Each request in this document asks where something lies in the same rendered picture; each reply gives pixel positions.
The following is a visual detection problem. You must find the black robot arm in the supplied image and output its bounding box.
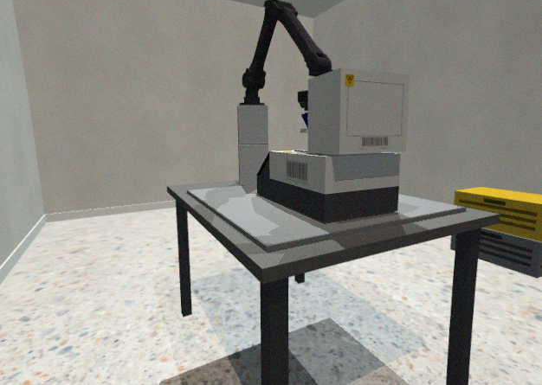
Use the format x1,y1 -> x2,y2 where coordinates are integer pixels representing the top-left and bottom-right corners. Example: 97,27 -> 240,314
239,0 -> 333,106

